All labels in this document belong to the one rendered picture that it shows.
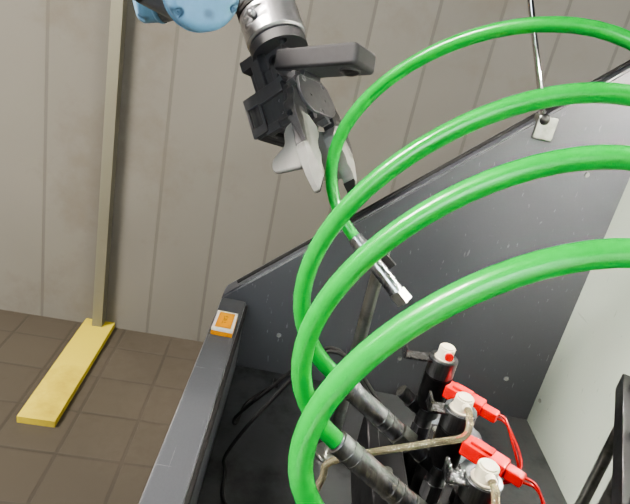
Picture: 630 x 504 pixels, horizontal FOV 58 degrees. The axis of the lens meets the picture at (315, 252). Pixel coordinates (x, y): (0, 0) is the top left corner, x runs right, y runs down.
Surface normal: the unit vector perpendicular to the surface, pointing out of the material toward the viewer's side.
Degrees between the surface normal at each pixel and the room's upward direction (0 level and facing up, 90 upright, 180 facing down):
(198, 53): 90
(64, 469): 0
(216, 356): 0
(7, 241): 90
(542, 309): 90
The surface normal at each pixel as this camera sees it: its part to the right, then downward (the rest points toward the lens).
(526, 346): -0.03, 0.38
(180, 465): 0.20, -0.91
